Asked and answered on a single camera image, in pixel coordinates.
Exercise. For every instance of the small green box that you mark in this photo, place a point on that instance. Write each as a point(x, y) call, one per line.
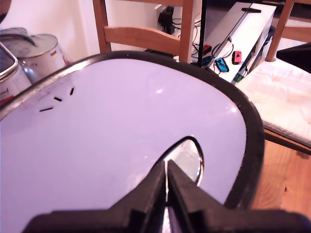
point(238, 78)

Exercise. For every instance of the blue game controller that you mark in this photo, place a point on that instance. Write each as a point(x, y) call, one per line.
point(222, 65)

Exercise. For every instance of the white seat cushion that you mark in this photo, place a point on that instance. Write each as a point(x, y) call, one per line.
point(279, 97)

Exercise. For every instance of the red game controller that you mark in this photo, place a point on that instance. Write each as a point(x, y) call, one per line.
point(237, 57)

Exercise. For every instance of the wooden slat-back chair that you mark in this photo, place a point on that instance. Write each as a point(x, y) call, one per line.
point(141, 36)

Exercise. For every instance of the black vertical pole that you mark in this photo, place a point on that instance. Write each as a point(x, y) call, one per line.
point(202, 34)

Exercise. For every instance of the black power adapter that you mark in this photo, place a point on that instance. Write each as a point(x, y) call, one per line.
point(167, 19)

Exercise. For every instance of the white shelf unit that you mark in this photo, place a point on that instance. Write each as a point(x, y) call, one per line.
point(245, 29)

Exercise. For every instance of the black pointed panel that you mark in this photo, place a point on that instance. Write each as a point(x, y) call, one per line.
point(297, 54)

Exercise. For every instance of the white tin with red script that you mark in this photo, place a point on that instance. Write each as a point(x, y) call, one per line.
point(11, 80)

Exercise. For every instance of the wooden chair with cushion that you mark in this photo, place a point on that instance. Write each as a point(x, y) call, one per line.
point(279, 29)

